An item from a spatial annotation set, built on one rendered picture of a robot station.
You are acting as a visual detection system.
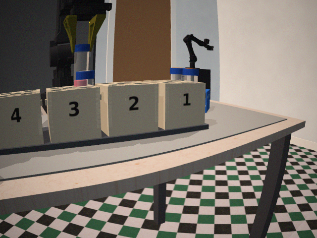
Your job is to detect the blue sample tube rack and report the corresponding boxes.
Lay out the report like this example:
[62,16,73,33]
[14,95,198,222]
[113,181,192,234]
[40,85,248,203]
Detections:
[205,89,210,113]

